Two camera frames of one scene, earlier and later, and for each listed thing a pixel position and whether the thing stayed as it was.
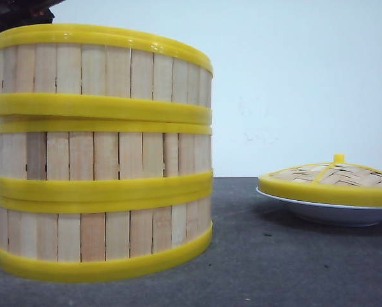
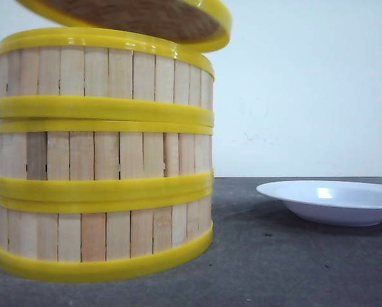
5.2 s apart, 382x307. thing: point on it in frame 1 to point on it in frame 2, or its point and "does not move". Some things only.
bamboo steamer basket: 52,163 does not move
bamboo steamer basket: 100,69 does not move
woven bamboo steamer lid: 338,181 to 196,24
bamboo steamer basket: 52,240 does not move
